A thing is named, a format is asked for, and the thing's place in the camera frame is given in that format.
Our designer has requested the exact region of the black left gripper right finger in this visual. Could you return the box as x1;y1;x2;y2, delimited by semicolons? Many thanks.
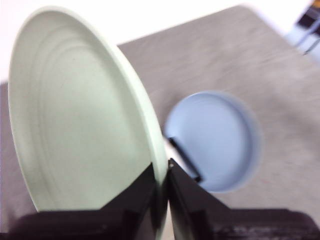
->
167;158;235;240

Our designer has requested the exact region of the blue plate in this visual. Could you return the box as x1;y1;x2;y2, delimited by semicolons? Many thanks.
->
163;90;263;194

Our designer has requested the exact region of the black stand with thin legs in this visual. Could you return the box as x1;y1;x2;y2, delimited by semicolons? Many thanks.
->
294;8;320;55

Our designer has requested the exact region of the green plate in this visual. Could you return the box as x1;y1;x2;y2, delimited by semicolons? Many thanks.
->
7;5;173;240

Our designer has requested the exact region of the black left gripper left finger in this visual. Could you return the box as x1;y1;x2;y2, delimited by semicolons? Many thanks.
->
0;161;161;240

